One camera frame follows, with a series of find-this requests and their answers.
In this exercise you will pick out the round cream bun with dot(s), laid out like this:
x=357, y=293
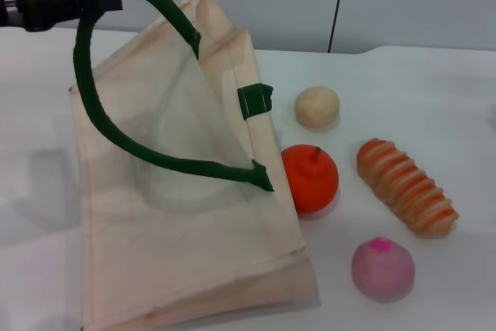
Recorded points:
x=317, y=107

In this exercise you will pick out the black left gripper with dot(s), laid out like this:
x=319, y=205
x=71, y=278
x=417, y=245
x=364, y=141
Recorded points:
x=35, y=5

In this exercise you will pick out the pink peach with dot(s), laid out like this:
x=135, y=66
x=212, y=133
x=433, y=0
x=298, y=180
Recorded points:
x=381, y=273

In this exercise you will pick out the orange striped bread loaf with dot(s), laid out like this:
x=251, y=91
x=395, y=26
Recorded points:
x=407, y=187

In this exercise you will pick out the orange pear-shaped fruit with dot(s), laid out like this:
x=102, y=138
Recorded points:
x=314, y=183

